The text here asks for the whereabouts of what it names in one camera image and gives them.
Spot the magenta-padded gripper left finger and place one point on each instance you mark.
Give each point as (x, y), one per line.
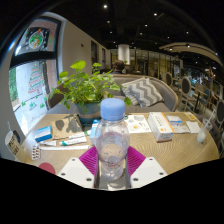
(77, 171)

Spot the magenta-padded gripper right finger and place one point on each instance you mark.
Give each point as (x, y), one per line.
(146, 171)

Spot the clear blue-capped water bottle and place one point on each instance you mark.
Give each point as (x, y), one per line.
(112, 143)

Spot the long white paper strip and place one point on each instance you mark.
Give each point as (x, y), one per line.
(65, 147)

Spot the flat round red coaster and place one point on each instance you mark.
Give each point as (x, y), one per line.
(47, 167)

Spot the white green ointment tube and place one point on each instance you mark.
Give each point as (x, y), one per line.
(73, 141)

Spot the small white tube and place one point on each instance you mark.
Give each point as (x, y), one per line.
(48, 143)

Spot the small blue white carton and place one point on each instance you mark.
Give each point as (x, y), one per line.
(93, 131)

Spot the pill blister pack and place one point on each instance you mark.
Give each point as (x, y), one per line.
(36, 152)

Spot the white orange medicine box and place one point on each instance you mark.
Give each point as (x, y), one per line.
(160, 127)

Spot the white leaflet with orange dots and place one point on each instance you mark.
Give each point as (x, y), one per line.
(138, 124)

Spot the blue and white flat box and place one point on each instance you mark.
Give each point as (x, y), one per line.
(43, 134)

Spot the blue white small packet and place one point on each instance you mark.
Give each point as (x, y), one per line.
(174, 120)

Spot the white folded tissue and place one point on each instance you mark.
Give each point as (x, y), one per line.
(192, 127)

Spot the clear plastic cup with straw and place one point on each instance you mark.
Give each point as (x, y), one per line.
(202, 133)

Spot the yellow small packet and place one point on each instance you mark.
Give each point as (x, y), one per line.
(190, 116)

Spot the grey chevron cushion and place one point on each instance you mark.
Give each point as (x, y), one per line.
(143, 91)

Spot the green potted plant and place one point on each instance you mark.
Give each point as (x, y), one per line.
(85, 88)

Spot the group of dining chairs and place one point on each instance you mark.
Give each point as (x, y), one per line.
(186, 88)

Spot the window with festive decals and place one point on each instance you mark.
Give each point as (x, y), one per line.
(28, 93)

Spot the white round pillar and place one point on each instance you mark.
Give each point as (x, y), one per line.
(123, 53)

